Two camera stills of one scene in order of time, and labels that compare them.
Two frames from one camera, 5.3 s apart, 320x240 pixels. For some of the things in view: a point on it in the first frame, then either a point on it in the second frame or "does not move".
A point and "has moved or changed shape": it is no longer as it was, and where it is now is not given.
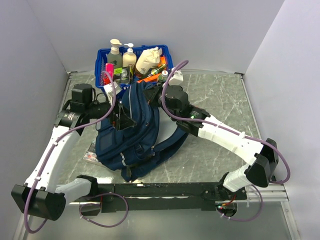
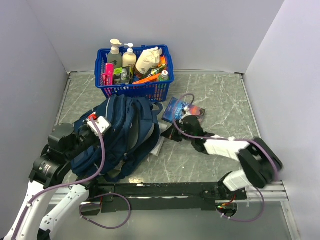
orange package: (151, 78) does not move
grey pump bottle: (115, 57) does not move
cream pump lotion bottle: (129, 58) does not move
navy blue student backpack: (134, 148) has moved or changed shape
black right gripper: (152, 93) -> (171, 133)
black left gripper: (122, 120) -> (96, 143)
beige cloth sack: (147, 59) does not move
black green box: (122, 74) does not move
